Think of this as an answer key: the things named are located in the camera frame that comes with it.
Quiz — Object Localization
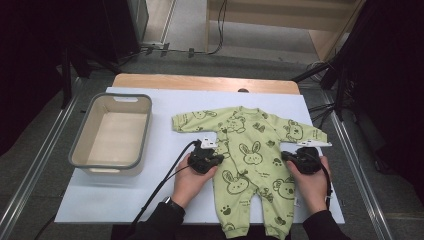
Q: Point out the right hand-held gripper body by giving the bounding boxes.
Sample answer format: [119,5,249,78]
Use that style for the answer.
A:
[293,139,333,175]

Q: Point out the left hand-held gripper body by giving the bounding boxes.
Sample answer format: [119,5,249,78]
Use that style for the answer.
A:
[187,136,218,174]

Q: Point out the green printed baby romper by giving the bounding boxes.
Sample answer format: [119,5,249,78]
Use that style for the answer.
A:
[171,105,329,240]

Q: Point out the person's left hand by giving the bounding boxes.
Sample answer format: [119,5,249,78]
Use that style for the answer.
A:
[171,153,219,209]

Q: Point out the person's right hand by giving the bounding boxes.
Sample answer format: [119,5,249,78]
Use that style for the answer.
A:
[286,155,333,215]

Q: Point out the white board mat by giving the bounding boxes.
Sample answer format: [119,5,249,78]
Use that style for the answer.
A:
[54,86,346,225]

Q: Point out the black stand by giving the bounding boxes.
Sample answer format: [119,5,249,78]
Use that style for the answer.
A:
[291,0,384,121]
[59,43,123,109]

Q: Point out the beige basket with grey rim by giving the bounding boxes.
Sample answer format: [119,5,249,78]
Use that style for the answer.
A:
[68,92,154,177]

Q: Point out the dark curtain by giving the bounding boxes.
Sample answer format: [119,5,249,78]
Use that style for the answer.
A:
[346,0,424,201]
[0,0,111,158]

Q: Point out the grey power strip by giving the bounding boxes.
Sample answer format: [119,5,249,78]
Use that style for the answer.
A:
[140,41,172,57]

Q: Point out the beige wooden cabinet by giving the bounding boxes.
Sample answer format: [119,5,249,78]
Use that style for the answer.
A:
[205,0,366,63]

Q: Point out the black cabinet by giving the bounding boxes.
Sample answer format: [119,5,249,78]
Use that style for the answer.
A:
[101,0,150,64]

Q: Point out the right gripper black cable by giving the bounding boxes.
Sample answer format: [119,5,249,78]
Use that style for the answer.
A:
[319,159,335,208]

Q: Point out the metal floor rail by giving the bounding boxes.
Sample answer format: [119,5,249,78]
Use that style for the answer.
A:
[0,76,84,234]
[321,91,396,240]

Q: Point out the black floor cables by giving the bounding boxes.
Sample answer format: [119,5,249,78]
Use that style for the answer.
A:
[308,103,336,141]

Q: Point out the left gripper thick black cable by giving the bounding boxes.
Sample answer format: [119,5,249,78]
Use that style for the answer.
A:
[124,139,201,236]

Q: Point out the black hanging cable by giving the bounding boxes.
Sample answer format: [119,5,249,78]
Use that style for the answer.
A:
[206,0,229,56]

